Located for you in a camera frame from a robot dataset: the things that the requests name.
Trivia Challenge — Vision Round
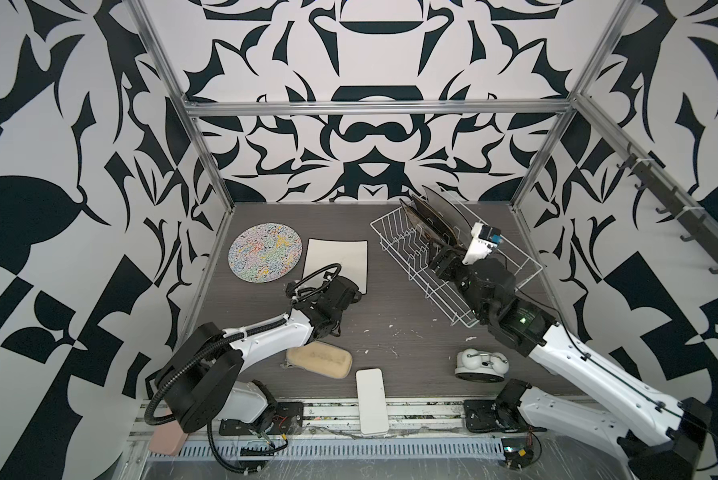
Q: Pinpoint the white rectangular box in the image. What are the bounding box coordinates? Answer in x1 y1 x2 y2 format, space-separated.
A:
355 368 389 436

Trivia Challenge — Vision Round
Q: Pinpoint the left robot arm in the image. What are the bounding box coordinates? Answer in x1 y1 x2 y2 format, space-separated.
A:
144 263 362 433

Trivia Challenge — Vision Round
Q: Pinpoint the beige sponge case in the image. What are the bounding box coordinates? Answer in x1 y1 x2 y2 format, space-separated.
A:
282 341 353 379

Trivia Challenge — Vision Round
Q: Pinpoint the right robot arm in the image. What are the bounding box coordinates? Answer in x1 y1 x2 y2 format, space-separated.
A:
428 245 712 479

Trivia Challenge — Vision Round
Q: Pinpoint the floral square plate black rim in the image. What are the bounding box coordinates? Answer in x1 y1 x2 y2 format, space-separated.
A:
399 194 461 248

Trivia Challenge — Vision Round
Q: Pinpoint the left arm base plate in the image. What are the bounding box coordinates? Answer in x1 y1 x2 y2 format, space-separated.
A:
219 402 304 436

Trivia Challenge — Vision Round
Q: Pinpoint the wall hook rail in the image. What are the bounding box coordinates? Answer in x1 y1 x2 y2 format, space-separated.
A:
616 142 718 277

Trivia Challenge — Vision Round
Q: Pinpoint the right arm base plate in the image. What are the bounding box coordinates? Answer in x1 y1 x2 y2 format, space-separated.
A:
463 399 548 434

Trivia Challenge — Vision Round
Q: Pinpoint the dark glass plate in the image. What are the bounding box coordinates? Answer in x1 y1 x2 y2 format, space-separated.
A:
423 186 472 247

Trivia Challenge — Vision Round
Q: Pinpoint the colourful speckled round plate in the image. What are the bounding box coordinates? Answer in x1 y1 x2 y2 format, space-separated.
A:
227 223 303 284

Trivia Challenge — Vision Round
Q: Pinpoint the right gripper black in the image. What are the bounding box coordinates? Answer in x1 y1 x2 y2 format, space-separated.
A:
431 235 494 323

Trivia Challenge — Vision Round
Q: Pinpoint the white square plate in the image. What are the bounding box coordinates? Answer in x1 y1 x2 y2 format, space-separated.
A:
302 239 368 295

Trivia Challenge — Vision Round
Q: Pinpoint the white round gadget black base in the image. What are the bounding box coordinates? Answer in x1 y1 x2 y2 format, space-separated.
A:
455 348 510 383

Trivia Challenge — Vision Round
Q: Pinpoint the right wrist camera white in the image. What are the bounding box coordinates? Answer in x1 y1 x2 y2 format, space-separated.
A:
462 222 502 265

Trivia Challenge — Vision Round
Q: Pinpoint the white slotted cable duct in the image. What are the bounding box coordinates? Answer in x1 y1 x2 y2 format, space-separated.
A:
163 437 505 461

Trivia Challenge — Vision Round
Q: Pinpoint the pink eraser block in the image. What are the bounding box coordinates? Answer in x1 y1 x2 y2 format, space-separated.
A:
148 420 188 456

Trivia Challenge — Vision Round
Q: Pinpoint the white wire dish rack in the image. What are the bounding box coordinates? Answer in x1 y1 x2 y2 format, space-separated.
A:
370 188 543 328

